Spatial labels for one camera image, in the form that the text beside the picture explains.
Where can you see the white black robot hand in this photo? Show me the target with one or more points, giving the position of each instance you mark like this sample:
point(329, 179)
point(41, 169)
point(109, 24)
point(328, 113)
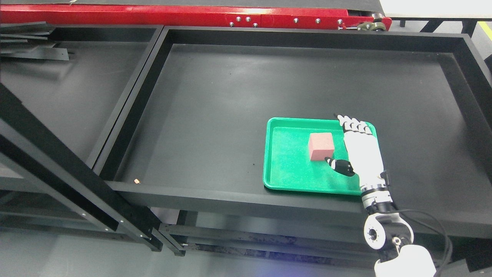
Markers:
point(364, 156)

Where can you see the pink foam block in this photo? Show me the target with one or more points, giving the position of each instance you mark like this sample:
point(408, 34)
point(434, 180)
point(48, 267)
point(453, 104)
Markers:
point(321, 145)

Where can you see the green plastic tray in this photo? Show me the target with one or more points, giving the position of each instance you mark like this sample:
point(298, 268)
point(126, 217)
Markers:
point(287, 159)

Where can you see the black right metal shelf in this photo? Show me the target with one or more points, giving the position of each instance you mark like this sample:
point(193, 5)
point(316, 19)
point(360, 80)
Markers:
point(191, 136)

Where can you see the black metal shelf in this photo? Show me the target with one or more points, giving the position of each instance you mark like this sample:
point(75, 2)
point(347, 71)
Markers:
point(191, 136)
point(68, 114)

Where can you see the black left metal shelf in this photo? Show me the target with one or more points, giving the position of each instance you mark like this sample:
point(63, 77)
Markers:
point(68, 114)

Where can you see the red conveyor frame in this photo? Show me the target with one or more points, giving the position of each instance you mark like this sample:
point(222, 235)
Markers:
point(201, 16)

